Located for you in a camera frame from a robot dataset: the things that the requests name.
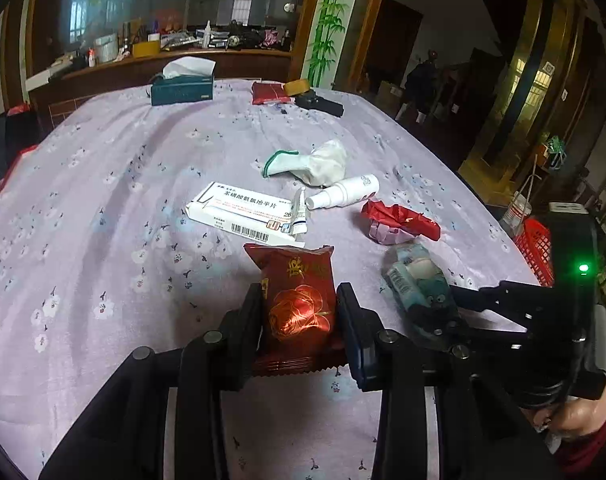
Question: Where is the red snack packet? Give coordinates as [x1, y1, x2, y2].
[243, 242, 348, 378]

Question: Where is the white spray bottle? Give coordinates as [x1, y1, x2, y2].
[305, 174, 380, 210]

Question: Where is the black remote control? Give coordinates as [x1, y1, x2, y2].
[295, 90, 344, 117]

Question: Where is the flat red packet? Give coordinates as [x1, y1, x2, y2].
[251, 81, 291, 106]

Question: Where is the brown wooden door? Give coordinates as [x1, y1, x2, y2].
[365, 0, 424, 93]

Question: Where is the clear plastic bottle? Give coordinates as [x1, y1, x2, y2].
[500, 192, 531, 238]

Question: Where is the teal tissue packet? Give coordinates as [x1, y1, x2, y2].
[383, 242, 458, 326]

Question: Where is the golden pillar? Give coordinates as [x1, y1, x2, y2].
[458, 0, 584, 206]

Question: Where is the person's right forearm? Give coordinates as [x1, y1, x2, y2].
[553, 410, 606, 476]

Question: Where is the wooden sideboard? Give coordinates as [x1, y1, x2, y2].
[25, 47, 294, 111]

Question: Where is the person's right hand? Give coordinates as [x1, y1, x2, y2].
[522, 389, 606, 441]

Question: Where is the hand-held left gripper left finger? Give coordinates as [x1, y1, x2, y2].
[38, 282, 266, 480]

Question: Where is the white medicine box with barcode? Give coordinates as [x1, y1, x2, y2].
[185, 181, 308, 248]

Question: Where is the bamboo wall decal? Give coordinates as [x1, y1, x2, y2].
[305, 0, 354, 88]

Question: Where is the dark jacket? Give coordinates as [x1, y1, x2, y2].
[405, 50, 441, 113]

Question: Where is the teal tissue box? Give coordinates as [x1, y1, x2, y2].
[150, 57, 216, 107]

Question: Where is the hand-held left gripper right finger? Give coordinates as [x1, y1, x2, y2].
[335, 282, 564, 480]

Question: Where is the small ointment tube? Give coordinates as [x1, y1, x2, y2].
[289, 186, 308, 236]

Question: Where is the purple floral tablecloth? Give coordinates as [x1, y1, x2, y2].
[0, 77, 541, 480]

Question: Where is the crumpled red wrapper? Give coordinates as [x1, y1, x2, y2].
[360, 200, 441, 245]

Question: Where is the white glove with green cuff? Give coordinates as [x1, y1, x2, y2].
[263, 140, 348, 187]

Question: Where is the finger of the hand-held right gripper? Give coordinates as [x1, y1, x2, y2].
[450, 280, 546, 321]
[408, 305, 531, 351]

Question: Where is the red plastic basket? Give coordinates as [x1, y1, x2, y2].
[513, 217, 555, 287]

